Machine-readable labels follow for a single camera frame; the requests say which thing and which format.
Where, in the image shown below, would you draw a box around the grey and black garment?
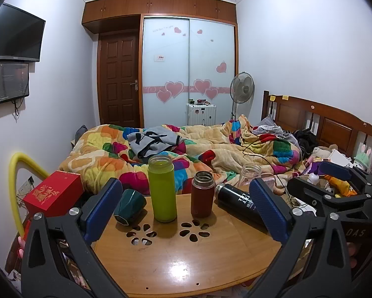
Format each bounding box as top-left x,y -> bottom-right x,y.
127,126 -> 186,158

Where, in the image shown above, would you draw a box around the small wall monitor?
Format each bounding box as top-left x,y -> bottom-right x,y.
0,62 -> 30,105

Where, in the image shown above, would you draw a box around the white box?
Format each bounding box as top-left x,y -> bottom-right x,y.
327,149 -> 354,167

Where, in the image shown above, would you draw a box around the yellow foam tube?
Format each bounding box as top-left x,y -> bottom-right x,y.
8,152 -> 50,235

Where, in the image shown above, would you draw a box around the person's right hand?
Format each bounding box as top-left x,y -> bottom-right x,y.
348,243 -> 366,270

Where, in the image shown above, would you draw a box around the white suitcase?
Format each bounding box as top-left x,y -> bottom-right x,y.
186,103 -> 217,127

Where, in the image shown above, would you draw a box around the black clothing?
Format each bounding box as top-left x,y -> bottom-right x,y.
293,128 -> 319,157

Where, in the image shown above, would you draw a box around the brown wooden door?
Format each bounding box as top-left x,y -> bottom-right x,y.
98,30 -> 142,127

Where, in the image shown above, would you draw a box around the dark green cup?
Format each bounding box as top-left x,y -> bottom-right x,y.
113,188 -> 147,225

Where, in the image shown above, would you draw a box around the standing fan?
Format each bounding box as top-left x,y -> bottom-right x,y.
229,72 -> 255,121

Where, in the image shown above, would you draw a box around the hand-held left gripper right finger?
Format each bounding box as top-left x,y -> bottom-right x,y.
249,178 -> 352,298

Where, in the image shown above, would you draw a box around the plaid grey cloth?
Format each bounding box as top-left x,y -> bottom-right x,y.
252,115 -> 295,140

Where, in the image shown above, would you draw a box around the red thermos flask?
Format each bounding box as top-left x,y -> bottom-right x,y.
191,171 -> 214,218

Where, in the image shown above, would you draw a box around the clear plastic jar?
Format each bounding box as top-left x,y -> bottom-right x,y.
237,163 -> 275,190

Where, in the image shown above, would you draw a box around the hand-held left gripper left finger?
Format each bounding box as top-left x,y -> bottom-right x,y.
21,178 -> 128,298

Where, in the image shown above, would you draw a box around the orange cloth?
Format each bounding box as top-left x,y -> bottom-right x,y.
324,174 -> 359,197

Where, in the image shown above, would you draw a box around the wooden bed headboard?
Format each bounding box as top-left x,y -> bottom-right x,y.
261,91 -> 372,156

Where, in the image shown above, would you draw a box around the red gift box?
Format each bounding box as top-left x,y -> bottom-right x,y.
22,171 -> 84,218

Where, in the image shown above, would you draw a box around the wall-mounted television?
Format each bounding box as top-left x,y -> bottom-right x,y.
0,2 -> 46,63

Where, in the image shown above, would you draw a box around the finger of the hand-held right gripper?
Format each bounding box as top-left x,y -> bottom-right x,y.
286,178 -> 371,212
317,160 -> 372,193

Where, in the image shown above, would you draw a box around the colourful patchwork blanket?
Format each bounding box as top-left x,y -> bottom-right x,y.
58,114 -> 307,197

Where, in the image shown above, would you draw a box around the green bottle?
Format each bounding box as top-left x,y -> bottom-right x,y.
148,154 -> 178,223

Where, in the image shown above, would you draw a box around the sliding-door wardrobe with hearts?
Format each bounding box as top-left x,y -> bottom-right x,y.
140,14 -> 239,128

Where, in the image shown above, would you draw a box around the wall socket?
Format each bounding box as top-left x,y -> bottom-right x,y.
17,176 -> 36,197

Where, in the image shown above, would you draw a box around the black cable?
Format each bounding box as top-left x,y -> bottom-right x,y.
241,130 -> 295,207

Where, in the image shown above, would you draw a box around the black thermos bottle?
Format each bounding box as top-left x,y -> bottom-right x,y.
214,183 -> 267,228

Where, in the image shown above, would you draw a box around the wooden overhead cabinets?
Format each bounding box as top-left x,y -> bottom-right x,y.
82,0 -> 238,35

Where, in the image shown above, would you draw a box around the white rabbit plush toy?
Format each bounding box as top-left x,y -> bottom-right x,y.
353,144 -> 371,171

